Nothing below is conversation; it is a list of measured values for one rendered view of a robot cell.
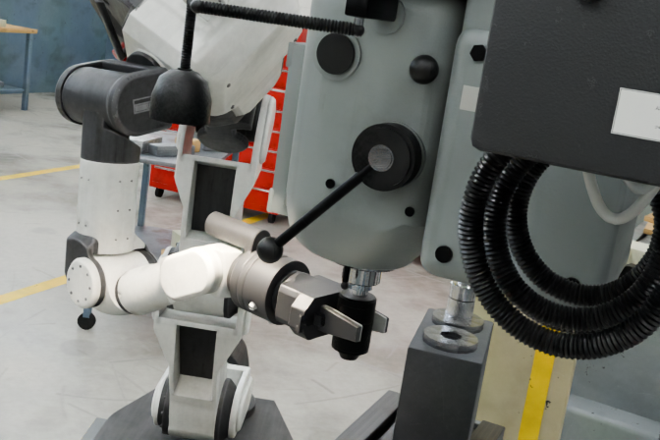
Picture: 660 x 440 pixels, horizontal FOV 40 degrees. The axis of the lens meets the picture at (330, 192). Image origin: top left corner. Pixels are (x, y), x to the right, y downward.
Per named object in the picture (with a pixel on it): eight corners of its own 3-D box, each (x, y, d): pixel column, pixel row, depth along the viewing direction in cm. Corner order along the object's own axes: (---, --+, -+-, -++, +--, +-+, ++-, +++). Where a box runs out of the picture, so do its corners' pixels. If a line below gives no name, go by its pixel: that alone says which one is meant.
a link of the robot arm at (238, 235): (239, 321, 117) (182, 294, 124) (294, 305, 125) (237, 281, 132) (248, 238, 114) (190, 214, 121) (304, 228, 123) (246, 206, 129)
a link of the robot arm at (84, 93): (58, 152, 141) (63, 65, 138) (104, 150, 148) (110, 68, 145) (105, 165, 134) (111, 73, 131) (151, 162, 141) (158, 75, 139)
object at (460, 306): (466, 312, 159) (471, 285, 158) (475, 322, 154) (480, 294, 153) (441, 311, 158) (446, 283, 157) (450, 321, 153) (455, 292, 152)
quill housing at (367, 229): (256, 254, 103) (294, -29, 96) (331, 225, 121) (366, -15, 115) (412, 298, 96) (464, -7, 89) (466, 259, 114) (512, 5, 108)
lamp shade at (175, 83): (149, 112, 110) (154, 61, 109) (207, 119, 112) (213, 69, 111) (148, 121, 104) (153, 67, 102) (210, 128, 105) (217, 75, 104)
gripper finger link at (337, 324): (359, 346, 107) (320, 328, 111) (363, 320, 107) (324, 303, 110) (351, 349, 106) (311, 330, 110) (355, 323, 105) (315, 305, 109)
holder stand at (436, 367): (388, 453, 146) (408, 338, 142) (412, 401, 167) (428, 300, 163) (462, 472, 144) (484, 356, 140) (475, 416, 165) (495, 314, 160)
